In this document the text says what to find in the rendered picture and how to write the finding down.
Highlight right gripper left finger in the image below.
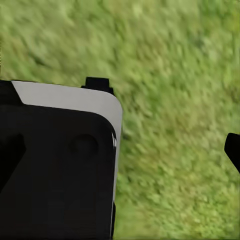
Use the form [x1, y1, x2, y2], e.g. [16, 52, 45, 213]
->
[0, 133, 26, 193]

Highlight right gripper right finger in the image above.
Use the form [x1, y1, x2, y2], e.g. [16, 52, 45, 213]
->
[224, 133, 240, 172]

